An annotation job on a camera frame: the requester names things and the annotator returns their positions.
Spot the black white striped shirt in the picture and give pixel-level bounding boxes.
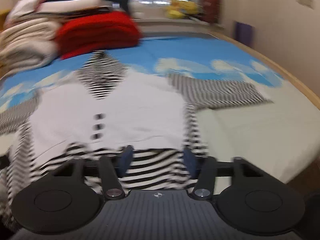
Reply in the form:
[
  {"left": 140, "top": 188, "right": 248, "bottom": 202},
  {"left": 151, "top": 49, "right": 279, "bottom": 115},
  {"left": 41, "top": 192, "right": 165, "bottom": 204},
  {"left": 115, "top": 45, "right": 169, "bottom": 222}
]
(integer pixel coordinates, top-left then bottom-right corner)
[{"left": 1, "top": 51, "right": 268, "bottom": 230}]

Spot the blue white patterned bedsheet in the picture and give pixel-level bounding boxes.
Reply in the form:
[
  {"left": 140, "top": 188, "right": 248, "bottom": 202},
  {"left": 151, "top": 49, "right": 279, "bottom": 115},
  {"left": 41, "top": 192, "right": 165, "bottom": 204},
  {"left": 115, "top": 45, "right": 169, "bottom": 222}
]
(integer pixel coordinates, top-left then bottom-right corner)
[{"left": 1, "top": 37, "right": 319, "bottom": 188}]

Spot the red folded blanket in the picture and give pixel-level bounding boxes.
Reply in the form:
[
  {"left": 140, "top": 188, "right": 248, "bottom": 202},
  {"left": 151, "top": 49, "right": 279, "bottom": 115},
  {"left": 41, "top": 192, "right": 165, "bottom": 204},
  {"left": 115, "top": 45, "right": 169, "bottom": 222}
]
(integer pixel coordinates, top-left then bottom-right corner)
[{"left": 55, "top": 11, "right": 142, "bottom": 59}]

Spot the cream folded quilt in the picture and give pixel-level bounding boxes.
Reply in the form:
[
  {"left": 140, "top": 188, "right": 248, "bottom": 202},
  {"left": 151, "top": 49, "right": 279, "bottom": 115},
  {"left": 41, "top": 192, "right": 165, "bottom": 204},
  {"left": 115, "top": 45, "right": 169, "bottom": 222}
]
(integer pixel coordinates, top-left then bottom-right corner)
[{"left": 1, "top": 18, "right": 61, "bottom": 75}]

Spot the yellow plush toy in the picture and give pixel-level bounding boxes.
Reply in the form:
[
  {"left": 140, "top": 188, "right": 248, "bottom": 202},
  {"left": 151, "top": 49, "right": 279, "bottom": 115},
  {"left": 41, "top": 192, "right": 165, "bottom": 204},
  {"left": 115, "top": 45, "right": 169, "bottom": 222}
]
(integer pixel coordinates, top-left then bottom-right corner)
[{"left": 165, "top": 0, "right": 200, "bottom": 19}]

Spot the dark red cushion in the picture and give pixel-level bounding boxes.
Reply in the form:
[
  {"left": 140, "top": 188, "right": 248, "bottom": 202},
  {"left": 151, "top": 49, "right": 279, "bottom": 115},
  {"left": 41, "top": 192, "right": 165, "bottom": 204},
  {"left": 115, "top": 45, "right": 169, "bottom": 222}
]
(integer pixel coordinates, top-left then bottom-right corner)
[{"left": 201, "top": 0, "right": 221, "bottom": 24}]

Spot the white folded bedding stack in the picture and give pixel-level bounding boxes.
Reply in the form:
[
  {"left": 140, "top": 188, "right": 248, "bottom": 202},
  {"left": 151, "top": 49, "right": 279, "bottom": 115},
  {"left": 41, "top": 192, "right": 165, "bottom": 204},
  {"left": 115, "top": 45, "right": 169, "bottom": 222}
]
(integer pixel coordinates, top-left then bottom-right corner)
[{"left": 5, "top": 0, "right": 107, "bottom": 24}]

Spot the purple board by wall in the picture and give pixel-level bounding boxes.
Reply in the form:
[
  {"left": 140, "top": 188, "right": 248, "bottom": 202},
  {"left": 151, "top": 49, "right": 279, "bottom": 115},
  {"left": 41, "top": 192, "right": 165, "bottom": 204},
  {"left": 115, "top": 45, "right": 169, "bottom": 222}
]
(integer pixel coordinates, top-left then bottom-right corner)
[{"left": 234, "top": 22, "right": 254, "bottom": 47}]

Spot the wall socket plate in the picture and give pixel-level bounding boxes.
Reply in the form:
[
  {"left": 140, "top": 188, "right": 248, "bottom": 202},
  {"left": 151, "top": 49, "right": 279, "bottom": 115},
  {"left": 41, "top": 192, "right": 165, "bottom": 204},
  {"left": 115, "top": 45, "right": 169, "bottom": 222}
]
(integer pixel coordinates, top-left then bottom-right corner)
[{"left": 296, "top": 0, "right": 314, "bottom": 9}]

